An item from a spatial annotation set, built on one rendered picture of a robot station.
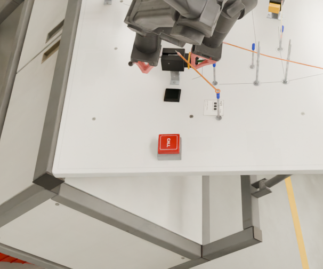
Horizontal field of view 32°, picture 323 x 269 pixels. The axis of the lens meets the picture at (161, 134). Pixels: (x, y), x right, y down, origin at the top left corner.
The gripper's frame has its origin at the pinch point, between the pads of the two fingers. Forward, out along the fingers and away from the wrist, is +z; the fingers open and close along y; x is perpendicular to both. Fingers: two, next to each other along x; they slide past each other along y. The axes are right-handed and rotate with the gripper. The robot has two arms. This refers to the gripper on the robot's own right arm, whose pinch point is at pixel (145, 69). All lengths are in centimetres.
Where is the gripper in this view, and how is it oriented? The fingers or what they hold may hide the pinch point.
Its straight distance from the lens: 148.3
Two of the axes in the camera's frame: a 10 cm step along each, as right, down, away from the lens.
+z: -0.6, 5.6, 8.3
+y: 1.6, -8.1, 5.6
